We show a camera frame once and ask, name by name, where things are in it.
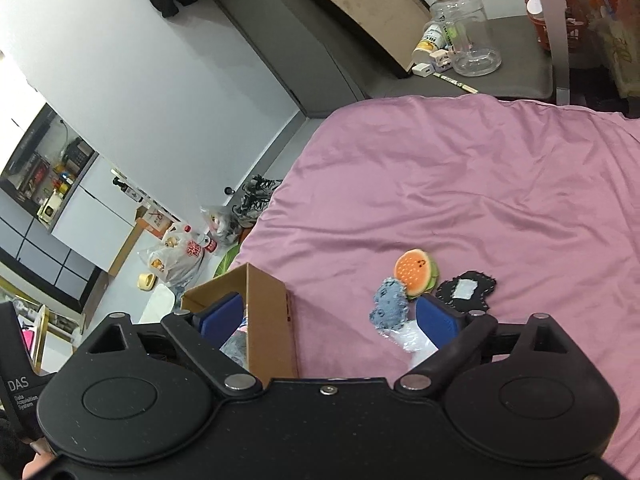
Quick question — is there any clear bubble wrap bag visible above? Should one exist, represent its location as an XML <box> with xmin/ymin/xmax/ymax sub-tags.
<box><xmin>390</xmin><ymin>320</ymin><xmax>437</xmax><ymax>359</ymax></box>

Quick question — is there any black fabric patch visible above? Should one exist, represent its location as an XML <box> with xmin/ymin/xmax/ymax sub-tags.
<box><xmin>435</xmin><ymin>271</ymin><xmax>497</xmax><ymax>313</ymax></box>

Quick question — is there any blue denim fabric piece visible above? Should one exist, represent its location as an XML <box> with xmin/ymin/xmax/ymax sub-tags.
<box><xmin>369</xmin><ymin>278</ymin><xmax>409</xmax><ymax>335</ymax></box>

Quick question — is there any hamburger plush toy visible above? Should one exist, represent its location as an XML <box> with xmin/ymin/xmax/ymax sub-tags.
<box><xmin>393</xmin><ymin>248</ymin><xmax>439</xmax><ymax>299</ymax></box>

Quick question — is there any brown cardboard box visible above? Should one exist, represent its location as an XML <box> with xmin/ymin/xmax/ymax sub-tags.
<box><xmin>181</xmin><ymin>263</ymin><xmax>298</xmax><ymax>384</ymax></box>

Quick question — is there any grey pink plush toy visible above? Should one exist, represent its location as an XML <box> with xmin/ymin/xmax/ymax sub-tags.
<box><xmin>220</xmin><ymin>321</ymin><xmax>248</xmax><ymax>370</ymax></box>

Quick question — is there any person's right hand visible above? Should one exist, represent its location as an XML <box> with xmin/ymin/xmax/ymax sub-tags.
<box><xmin>0</xmin><ymin>417</ymin><xmax>55</xmax><ymax>479</ymax></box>

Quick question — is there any green cartoon floor mat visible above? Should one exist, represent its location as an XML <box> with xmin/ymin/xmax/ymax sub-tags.
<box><xmin>214</xmin><ymin>245</ymin><xmax>240</xmax><ymax>278</ymax></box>

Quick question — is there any white plastic shopping bag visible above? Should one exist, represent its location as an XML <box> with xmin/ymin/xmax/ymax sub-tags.
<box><xmin>138</xmin><ymin>222</ymin><xmax>206</xmax><ymax>286</ymax></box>

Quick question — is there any yellow slipper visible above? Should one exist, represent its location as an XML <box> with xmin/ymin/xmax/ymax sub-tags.
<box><xmin>137</xmin><ymin>273</ymin><xmax>157</xmax><ymax>292</ymax></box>

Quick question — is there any red label water bottle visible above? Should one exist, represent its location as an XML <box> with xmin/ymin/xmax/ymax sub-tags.
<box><xmin>183</xmin><ymin>224</ymin><xmax>217</xmax><ymax>256</ymax></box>

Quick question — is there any clear plastic trash bag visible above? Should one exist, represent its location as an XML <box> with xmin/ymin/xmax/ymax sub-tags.
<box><xmin>201</xmin><ymin>206</ymin><xmax>242</xmax><ymax>246</ymax></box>

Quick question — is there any small orange cardboard box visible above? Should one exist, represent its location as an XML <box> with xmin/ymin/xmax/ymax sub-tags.
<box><xmin>134</xmin><ymin>206</ymin><xmax>178</xmax><ymax>240</ymax></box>

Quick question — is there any grey sneaker right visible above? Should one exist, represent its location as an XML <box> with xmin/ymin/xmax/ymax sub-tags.
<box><xmin>242</xmin><ymin>174</ymin><xmax>282</xmax><ymax>198</ymax></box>

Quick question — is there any white cabinet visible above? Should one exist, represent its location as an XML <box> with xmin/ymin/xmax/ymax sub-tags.
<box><xmin>52</xmin><ymin>155</ymin><xmax>140</xmax><ymax>276</ymax></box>

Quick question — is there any pink bed sheet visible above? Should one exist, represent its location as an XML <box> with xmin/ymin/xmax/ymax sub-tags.
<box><xmin>236</xmin><ymin>94</ymin><xmax>639</xmax><ymax>479</ymax></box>

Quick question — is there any yellow white canister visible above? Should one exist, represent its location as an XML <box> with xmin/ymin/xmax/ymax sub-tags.
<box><xmin>412</xmin><ymin>22</ymin><xmax>447</xmax><ymax>64</ymax></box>

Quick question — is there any large clear water jug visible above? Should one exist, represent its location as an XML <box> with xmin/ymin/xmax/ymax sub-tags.
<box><xmin>431</xmin><ymin>0</ymin><xmax>502</xmax><ymax>78</ymax></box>

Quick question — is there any black framed cardboard tray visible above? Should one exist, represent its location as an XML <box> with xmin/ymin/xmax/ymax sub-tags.
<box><xmin>312</xmin><ymin>0</ymin><xmax>432</xmax><ymax>78</ymax></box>

